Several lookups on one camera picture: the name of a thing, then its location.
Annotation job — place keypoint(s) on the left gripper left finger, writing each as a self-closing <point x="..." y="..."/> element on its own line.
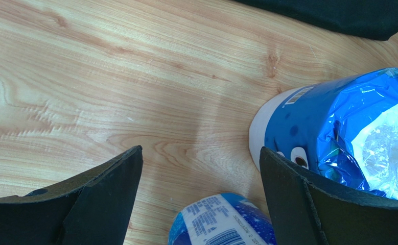
<point x="93" y="207"/>

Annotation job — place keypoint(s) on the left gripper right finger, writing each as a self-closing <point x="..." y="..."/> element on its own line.
<point x="306" y="208"/>

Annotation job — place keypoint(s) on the Tempo paper roll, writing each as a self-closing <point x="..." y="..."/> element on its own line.
<point x="226" y="218"/>

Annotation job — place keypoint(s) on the blue wrapped paper roll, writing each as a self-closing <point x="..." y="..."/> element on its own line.
<point x="345" y="130"/>

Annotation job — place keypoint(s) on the black cloth placemat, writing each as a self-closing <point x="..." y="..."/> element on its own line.
<point x="375" y="20"/>

